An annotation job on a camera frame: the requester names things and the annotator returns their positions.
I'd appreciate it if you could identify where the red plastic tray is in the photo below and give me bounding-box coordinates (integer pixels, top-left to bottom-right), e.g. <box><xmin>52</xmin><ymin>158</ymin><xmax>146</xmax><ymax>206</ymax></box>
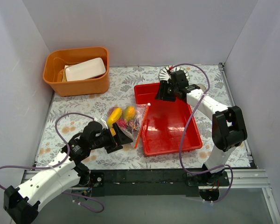
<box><xmin>134</xmin><ymin>83</ymin><xmax>192</xmax><ymax>156</ymax></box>

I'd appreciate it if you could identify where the yellow item in tub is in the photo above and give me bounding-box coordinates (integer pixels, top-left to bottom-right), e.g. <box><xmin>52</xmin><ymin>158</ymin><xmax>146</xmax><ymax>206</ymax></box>
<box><xmin>57</xmin><ymin>65</ymin><xmax>68</xmax><ymax>82</ymax></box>

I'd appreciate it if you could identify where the yellow corn cob toy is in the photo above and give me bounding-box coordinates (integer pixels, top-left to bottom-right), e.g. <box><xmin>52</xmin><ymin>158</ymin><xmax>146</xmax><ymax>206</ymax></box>
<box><xmin>106</xmin><ymin>107</ymin><xmax>122</xmax><ymax>127</ymax></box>

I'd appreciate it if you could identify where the speckled grey round dish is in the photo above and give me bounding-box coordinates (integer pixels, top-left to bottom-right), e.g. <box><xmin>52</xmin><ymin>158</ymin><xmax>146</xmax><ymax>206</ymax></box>
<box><xmin>197</xmin><ymin>84</ymin><xmax>206</xmax><ymax>91</ymax></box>

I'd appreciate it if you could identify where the dark purple fruit toy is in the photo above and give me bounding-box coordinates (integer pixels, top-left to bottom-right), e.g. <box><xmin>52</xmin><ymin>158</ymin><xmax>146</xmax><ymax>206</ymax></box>
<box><xmin>127</xmin><ymin>118</ymin><xmax>140</xmax><ymax>133</ymax></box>

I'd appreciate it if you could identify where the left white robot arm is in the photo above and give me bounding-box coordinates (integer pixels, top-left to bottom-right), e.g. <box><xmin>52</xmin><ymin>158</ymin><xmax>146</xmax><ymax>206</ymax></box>
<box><xmin>3</xmin><ymin>121</ymin><xmax>133</xmax><ymax>224</ymax></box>

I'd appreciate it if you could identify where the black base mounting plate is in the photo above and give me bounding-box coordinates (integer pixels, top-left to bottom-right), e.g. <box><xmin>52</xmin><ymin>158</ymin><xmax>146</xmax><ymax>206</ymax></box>
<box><xmin>71</xmin><ymin>168</ymin><xmax>231</xmax><ymax>202</ymax></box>

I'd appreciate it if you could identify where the orange plastic tub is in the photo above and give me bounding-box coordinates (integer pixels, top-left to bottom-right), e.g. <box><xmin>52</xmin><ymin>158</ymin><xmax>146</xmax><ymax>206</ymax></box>
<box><xmin>42</xmin><ymin>47</ymin><xmax>110</xmax><ymax>97</ymax></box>

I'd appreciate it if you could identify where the yellow orange mango toy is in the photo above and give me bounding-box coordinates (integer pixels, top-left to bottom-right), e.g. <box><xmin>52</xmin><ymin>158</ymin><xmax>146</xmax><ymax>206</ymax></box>
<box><xmin>123</xmin><ymin>106</ymin><xmax>136</xmax><ymax>122</ymax></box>

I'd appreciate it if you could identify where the red apple toy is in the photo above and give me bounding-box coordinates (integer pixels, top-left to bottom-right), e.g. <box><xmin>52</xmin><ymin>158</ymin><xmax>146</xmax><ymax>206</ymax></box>
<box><xmin>116</xmin><ymin>119</ymin><xmax>128</xmax><ymax>130</ymax></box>

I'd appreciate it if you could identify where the clear zip top bag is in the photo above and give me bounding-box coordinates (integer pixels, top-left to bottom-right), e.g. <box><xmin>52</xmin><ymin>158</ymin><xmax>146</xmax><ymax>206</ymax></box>
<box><xmin>106</xmin><ymin>103</ymin><xmax>151</xmax><ymax>148</ymax></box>

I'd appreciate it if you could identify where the striped round plate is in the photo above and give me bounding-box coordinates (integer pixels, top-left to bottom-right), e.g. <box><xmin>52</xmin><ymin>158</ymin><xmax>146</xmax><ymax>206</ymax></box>
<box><xmin>159</xmin><ymin>65</ymin><xmax>190</xmax><ymax>83</ymax></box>

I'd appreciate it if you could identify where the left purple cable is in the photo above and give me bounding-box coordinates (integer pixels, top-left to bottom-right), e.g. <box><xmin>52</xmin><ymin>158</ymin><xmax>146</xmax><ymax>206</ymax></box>
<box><xmin>0</xmin><ymin>112</ymin><xmax>105</xmax><ymax>213</ymax></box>

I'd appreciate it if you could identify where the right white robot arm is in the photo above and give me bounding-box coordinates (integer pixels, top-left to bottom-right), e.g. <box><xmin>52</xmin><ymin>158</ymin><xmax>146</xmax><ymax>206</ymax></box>
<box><xmin>155</xmin><ymin>69</ymin><xmax>247</xmax><ymax>185</ymax></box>

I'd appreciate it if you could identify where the white rectangular dish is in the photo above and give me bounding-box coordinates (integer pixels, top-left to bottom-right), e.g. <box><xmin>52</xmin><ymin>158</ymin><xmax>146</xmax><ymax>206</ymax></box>
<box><xmin>63</xmin><ymin>57</ymin><xmax>106</xmax><ymax>82</ymax></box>

